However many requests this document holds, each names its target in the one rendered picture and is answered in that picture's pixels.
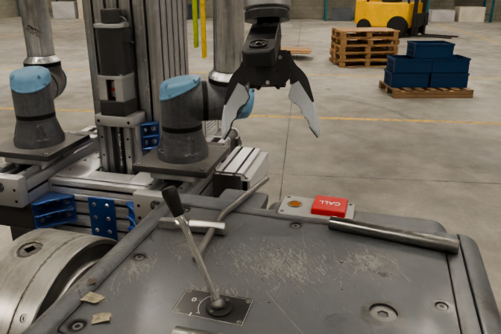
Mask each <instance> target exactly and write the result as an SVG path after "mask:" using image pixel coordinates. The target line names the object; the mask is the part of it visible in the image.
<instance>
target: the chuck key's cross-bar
mask: <svg viewBox="0 0 501 334"><path fill-rule="evenodd" d="M268 181H269V177H268V176H264V178H263V179H261V180H260V181H258V182H257V183H256V184H254V185H253V186H252V187H251V188H249V190H247V191H246V192H245V193H243V194H242V195H240V196H239V197H238V198H237V199H235V201H233V202H232V203H231V204H229V205H228V206H227V207H225V208H224V209H223V210H222V211H220V213H219V214H217V216H216V218H215V220H214V221H222V220H223V218H224V217H225V216H226V215H228V214H229V213H230V212H232V211H233V210H234V209H235V208H237V206H238V205H240V204H241V203H242V202H243V201H245V200H246V199H247V198H249V197H250V196H251V195H252V194H253V193H254V192H255V191H256V190H258V189H259V188H260V187H262V186H263V185H264V184H265V183H267V182H268ZM215 232H216V230H215V228H214V227H210V228H209V229H208V231H207V233H206V235H205V237H204V238H203V240H202V242H201V243H200V245H199V246H198V250H199V251H200V253H201V256H203V255H204V252H205V250H206V249H207V247H208V245H209V243H210V242H211V240H212V238H213V236H214V235H215Z"/></svg>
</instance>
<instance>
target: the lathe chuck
mask: <svg viewBox="0 0 501 334"><path fill-rule="evenodd" d="M87 235H89V234H84V233H76V232H71V231H66V230H56V229H52V228H42V229H37V230H32V231H31V232H28V233H26V234H24V235H22V236H20V237H19V238H17V239H15V240H14V241H12V242H11V243H10V244H9V245H8V246H7V247H5V248H4V249H3V250H2V251H1V252H0V334H8V333H9V330H10V326H11V324H12V321H13V317H14V315H15V313H16V310H17V308H18V306H19V303H20V301H21V299H22V297H23V295H24V293H25V291H26V289H27V288H28V286H29V284H30V283H31V281H32V279H33V278H34V276H35V275H36V273H37V272H38V270H40V268H41V267H42V265H43V264H44V263H45V262H46V261H47V259H48V258H49V257H50V256H51V255H52V254H53V253H54V252H55V251H57V250H58V249H59V248H60V247H62V246H63V245H64V244H65V243H67V242H69V241H71V240H73V239H75V238H77V237H80V236H87ZM32 243H37V244H40V245H41V248H40V249H39V250H38V251H37V252H35V253H33V254H30V255H27V256H23V255H21V254H19V251H20V249H21V248H23V247H24V246H26V245H29V244H32Z"/></svg>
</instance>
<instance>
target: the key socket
mask: <svg viewBox="0 0 501 334"><path fill-rule="evenodd" d="M40 248H41V245H40V244H37V243H32V244H29V245H26V246H24V247H23V248H21V249H20V251H19V254H21V255H23V256H27V255H30V254H33V253H35V252H37V251H38V250H39V249H40Z"/></svg>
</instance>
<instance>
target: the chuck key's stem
mask: <svg viewBox="0 0 501 334"><path fill-rule="evenodd" d="M158 222H159V228H167V229H175V228H180V229H181V227H180V225H179V222H178V220H177V219H176V218H166V217H161V218H160V219H159V221H158ZM186 222H187V224H188V226H189V229H190V231H191V232H193V233H207V231H208V229H209V228H210V227H214V228H215V230H216V232H215V235H222V236H225V235H226V234H227V228H228V225H227V222H225V221H210V220H201V219H193V218H191V219H190V220H189V221H186Z"/></svg>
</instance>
